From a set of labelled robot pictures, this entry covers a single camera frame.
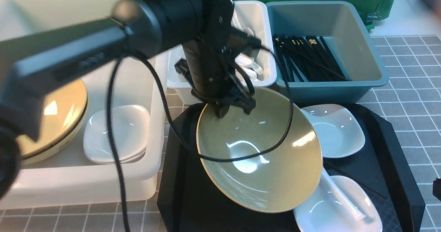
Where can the white square dish near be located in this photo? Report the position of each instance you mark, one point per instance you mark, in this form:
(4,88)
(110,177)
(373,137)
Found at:
(323,212)

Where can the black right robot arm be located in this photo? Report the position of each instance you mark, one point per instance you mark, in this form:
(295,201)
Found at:
(436,188)

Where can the white square dish far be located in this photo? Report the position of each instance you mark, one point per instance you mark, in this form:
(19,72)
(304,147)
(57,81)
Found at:
(338,131)

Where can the black chopsticks pile in bin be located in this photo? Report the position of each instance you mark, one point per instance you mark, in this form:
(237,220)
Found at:
(307,59)

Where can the stacked yellow bowl in tub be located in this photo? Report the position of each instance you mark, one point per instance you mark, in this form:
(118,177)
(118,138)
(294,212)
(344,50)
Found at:
(64,113)

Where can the stacked white dishes in tub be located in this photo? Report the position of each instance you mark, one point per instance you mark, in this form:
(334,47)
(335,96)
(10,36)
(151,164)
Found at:
(130,126)

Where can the white square dish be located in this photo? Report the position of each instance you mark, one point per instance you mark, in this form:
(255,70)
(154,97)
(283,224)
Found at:
(323,212)
(338,131)

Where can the yellow noodle bowl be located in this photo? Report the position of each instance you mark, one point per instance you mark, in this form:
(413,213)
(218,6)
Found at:
(284,162)

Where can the teal plastic chopstick bin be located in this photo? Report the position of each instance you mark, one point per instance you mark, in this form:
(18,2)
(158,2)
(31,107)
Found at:
(340,25)

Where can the white spoons pile in bin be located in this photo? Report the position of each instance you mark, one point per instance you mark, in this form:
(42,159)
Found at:
(246,62)

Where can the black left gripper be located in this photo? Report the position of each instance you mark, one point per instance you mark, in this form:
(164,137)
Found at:
(215,77)

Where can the black plastic serving tray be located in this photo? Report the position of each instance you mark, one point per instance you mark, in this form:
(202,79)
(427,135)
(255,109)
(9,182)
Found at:
(189,201)

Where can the large white plastic tub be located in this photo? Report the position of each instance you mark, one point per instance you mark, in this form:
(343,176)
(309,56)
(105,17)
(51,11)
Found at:
(69,178)

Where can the white plastic spoon bin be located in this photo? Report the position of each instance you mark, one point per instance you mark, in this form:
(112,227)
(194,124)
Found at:
(251,14)

